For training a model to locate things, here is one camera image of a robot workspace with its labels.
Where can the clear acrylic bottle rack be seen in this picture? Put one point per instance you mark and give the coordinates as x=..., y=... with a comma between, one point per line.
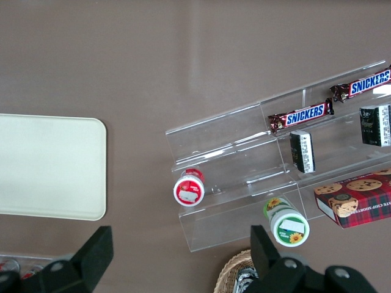
x=46, y=259

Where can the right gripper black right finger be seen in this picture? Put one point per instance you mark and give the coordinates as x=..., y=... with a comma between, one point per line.
x=268, y=262

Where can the red cola bottle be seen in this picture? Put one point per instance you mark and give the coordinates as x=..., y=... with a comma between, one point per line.
x=32, y=270
x=6, y=265

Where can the cream rectangular plastic tray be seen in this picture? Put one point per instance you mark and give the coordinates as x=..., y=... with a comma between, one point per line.
x=46, y=168

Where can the red tartan cookie box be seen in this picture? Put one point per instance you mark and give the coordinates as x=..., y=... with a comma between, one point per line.
x=360, y=201

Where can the light wicker basket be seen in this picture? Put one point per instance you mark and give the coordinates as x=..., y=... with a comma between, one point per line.
x=227, y=274

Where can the red lidded yogurt cup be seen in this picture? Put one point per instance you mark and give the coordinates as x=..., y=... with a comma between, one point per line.
x=188, y=190

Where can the green sunflower drink bottle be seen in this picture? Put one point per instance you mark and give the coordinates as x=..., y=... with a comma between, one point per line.
x=288, y=229

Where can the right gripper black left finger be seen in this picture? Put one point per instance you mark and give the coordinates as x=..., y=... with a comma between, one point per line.
x=91, y=259

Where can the Snickers chocolate bar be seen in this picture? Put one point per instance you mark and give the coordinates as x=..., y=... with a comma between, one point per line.
x=366, y=84
x=305, y=114

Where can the stack of foil trays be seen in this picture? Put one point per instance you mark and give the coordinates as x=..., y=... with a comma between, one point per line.
x=244, y=280

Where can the small black chocolate box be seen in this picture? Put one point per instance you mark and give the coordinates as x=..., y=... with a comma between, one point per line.
x=301, y=152
x=374, y=125

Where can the clear acrylic stepped shelf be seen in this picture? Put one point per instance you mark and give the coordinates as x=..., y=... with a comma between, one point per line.
x=232, y=158

